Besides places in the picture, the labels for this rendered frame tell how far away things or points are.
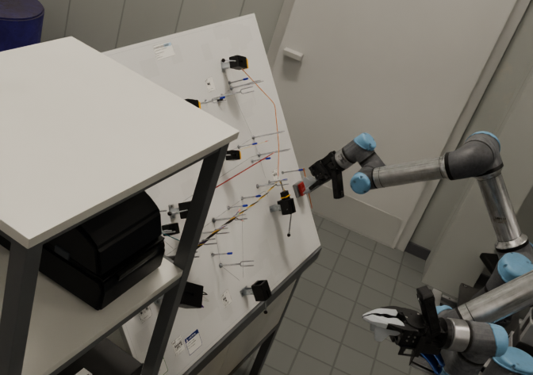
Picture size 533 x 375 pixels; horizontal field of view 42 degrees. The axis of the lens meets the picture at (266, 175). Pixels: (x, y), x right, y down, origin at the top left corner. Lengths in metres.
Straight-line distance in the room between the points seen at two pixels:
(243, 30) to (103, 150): 1.53
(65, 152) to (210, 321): 1.21
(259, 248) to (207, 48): 0.77
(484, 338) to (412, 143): 2.92
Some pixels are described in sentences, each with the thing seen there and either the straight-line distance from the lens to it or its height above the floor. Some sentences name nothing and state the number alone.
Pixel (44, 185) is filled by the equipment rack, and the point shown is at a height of 1.85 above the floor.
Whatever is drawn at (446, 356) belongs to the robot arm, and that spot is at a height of 1.46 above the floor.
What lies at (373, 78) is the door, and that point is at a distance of 4.43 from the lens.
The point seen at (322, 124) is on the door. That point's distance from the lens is 4.60.
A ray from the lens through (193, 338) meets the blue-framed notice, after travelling 2.33.
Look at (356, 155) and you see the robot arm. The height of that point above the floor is 1.42.
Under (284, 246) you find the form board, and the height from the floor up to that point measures 0.96.
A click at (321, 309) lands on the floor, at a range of 4.12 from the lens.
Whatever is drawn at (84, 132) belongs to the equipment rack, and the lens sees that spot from 1.39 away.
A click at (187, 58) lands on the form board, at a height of 1.60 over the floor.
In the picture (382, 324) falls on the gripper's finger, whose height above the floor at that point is 1.58.
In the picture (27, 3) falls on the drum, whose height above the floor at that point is 0.82.
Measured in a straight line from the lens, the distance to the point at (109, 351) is 1.95.
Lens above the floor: 2.55
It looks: 30 degrees down
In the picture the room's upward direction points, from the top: 19 degrees clockwise
